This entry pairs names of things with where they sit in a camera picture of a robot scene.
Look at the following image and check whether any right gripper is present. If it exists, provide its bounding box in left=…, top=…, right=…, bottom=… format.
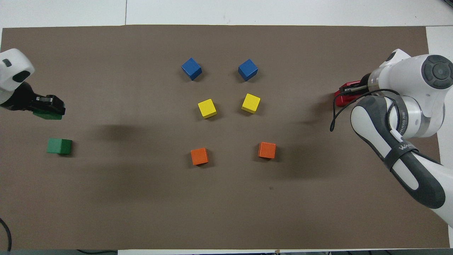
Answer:
left=339, top=49, right=411, bottom=96

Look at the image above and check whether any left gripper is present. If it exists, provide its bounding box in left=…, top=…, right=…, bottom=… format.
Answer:
left=0, top=48, right=66, bottom=116

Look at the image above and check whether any red wooden block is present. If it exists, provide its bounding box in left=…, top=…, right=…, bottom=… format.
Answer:
left=339, top=81, right=369, bottom=94
left=334, top=91, right=355, bottom=107

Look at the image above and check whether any green wooden block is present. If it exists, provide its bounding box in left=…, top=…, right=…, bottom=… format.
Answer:
left=33, top=108, right=63, bottom=120
left=47, top=138, right=73, bottom=155

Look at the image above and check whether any yellow wooden block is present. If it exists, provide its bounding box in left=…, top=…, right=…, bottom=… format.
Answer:
left=197, top=98, right=217, bottom=119
left=241, top=93, right=261, bottom=114

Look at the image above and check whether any orange wooden block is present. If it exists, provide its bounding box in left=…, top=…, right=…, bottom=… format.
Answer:
left=190, top=147, right=209, bottom=166
left=258, top=142, right=276, bottom=159

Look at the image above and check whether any blue wooden block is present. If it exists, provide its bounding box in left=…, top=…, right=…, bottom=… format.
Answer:
left=238, top=58, right=258, bottom=82
left=181, top=57, right=202, bottom=81

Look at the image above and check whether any brown table mat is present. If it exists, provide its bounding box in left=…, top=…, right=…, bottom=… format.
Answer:
left=0, top=24, right=451, bottom=250

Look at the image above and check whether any black velcro cable strap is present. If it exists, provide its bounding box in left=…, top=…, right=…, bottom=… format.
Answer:
left=383, top=141, right=419, bottom=171
left=387, top=96, right=408, bottom=137

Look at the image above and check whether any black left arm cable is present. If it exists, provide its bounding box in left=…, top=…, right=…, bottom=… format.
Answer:
left=0, top=217, right=12, bottom=252

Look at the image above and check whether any black floor cable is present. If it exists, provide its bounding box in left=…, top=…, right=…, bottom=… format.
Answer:
left=77, top=249, right=117, bottom=255

